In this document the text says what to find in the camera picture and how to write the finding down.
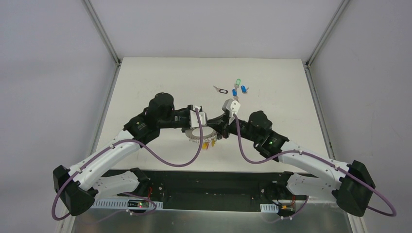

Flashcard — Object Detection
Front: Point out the aluminium frame post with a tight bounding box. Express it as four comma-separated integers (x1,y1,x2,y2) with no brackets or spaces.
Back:
82,0,121,67
305,0,351,68

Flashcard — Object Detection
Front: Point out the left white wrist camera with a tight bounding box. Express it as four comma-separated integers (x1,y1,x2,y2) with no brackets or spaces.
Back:
189,105,207,129

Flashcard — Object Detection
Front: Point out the blue tagged key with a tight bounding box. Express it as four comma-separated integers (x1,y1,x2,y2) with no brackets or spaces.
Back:
232,89,239,101
240,85,249,94

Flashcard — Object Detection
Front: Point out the metal keyring with keys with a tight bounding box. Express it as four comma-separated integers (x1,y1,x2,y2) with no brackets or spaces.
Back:
185,126,218,150

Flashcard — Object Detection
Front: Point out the right aluminium frame post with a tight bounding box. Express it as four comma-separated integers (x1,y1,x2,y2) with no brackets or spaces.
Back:
305,0,351,68

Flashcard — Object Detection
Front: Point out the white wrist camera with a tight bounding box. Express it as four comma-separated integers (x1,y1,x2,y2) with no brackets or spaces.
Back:
189,105,207,129
222,99,241,125

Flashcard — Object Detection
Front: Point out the black tagged key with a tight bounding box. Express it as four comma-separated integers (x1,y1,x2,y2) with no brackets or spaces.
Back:
213,86,228,94

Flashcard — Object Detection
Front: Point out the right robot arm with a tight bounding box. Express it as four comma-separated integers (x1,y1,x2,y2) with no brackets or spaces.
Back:
207,111,376,217

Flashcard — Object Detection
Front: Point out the white cable duct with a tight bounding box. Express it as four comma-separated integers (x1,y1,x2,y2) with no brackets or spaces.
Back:
91,198,163,210
260,203,279,213

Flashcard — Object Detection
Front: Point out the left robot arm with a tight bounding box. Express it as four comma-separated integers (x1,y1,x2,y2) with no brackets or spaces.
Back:
51,92,207,221

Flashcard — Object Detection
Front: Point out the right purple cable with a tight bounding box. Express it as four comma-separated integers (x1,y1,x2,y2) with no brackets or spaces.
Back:
234,114,397,217

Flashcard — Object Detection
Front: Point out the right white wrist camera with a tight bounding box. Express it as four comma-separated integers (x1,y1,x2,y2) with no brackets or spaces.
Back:
222,99,241,125

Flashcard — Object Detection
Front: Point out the green tagged key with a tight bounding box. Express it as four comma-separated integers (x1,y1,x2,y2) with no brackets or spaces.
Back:
234,79,241,89

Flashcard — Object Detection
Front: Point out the blue tagged key right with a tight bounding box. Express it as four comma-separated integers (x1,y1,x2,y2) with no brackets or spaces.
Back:
240,85,249,94

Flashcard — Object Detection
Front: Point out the left aluminium frame post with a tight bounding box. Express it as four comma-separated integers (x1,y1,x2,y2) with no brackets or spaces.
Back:
82,0,121,67

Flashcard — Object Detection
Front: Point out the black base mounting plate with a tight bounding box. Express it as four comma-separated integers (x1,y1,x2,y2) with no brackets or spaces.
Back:
100,169,309,213

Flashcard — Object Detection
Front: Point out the left white cable duct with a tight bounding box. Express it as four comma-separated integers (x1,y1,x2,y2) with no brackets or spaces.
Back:
91,198,163,210

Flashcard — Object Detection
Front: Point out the right white cable duct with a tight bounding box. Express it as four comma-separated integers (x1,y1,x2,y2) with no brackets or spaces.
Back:
260,203,279,213

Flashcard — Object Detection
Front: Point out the blue tagged key left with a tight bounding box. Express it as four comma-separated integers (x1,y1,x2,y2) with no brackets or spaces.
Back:
232,89,239,101

